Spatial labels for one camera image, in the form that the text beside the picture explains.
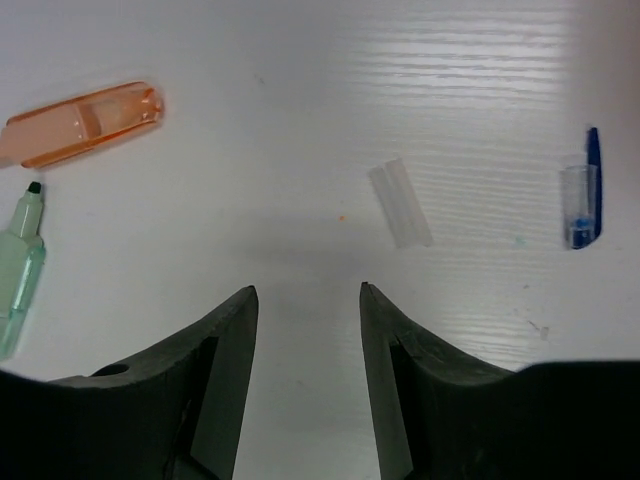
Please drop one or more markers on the peach translucent marker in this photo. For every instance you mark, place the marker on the peach translucent marker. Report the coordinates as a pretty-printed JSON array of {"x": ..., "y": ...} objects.
[{"x": 73, "y": 127}]

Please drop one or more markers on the small dark blue clip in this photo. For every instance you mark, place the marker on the small dark blue clip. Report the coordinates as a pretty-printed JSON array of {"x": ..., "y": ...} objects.
[{"x": 581, "y": 188}]

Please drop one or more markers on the mint green highlighter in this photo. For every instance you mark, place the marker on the mint green highlighter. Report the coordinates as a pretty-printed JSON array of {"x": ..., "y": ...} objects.
[{"x": 22, "y": 258}]

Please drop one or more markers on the clear plastic cap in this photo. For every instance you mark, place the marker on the clear plastic cap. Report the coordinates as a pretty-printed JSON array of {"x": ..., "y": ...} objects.
[{"x": 402, "y": 211}]

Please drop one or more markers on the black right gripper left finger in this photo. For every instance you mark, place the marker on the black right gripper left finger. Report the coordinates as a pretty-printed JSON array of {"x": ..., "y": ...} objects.
[{"x": 171, "y": 411}]

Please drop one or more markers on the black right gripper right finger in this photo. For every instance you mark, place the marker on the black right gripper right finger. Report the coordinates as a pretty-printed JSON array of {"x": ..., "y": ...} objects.
[{"x": 441, "y": 413}]

